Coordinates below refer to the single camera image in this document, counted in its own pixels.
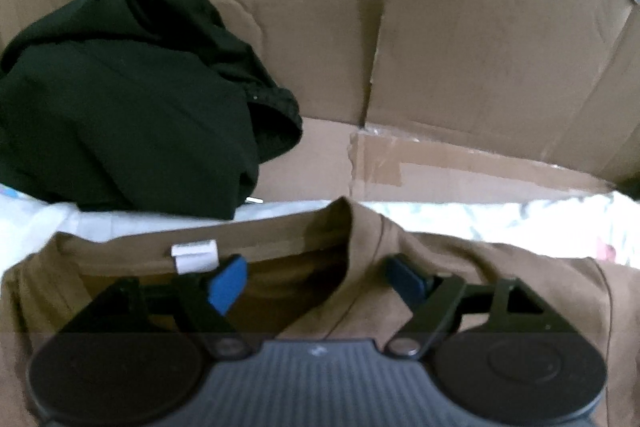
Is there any white bear-print blanket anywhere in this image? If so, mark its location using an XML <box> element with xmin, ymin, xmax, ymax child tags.
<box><xmin>0</xmin><ymin>184</ymin><xmax>640</xmax><ymax>269</ymax></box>

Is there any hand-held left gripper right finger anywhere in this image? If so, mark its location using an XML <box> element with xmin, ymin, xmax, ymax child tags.
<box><xmin>385</xmin><ymin>253</ymin><xmax>576</xmax><ymax>360</ymax></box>

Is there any large cardboard box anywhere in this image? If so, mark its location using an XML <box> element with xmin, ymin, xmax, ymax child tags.
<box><xmin>0</xmin><ymin>0</ymin><xmax>640</xmax><ymax>204</ymax></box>

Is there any brown printed t-shirt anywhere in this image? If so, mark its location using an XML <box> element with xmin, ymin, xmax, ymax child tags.
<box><xmin>0</xmin><ymin>196</ymin><xmax>640</xmax><ymax>427</ymax></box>

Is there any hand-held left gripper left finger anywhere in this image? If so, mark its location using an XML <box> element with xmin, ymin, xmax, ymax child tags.
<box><xmin>65</xmin><ymin>253</ymin><xmax>253</xmax><ymax>360</ymax></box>

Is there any black garment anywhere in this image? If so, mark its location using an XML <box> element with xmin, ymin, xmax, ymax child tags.
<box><xmin>0</xmin><ymin>0</ymin><xmax>304</xmax><ymax>221</ymax></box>

